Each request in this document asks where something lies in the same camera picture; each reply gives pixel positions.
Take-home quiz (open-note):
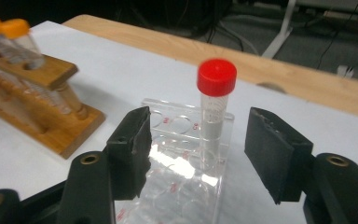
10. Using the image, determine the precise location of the grey metal stand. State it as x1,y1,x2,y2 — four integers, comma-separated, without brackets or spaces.
260,0,358,60

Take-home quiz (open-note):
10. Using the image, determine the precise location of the white plug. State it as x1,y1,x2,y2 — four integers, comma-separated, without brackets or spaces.
337,64,355,78

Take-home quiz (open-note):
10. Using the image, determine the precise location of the clear acrylic tube rack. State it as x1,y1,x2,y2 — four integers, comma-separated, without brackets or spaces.
115,98,236,224

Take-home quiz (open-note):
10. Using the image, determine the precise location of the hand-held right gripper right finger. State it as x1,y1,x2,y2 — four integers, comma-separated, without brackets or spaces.
243,106,314,205

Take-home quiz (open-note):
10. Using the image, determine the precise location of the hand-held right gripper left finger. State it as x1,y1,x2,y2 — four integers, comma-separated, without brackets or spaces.
105,105,153,201

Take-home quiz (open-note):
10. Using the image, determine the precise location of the wooden test tube rack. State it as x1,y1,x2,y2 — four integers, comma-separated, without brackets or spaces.
0,49,106,160

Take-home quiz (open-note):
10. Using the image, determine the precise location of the white table sheet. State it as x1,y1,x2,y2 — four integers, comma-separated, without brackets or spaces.
0,20,358,224

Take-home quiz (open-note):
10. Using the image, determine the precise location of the white floor cable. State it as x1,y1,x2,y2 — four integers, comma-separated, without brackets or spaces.
217,21,260,56

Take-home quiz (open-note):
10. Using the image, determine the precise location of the red-capped clear tube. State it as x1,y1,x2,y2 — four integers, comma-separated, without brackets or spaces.
197,58,238,171

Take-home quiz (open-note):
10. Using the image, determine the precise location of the thin black floor cable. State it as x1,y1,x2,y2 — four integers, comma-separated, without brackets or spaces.
316,0,358,70

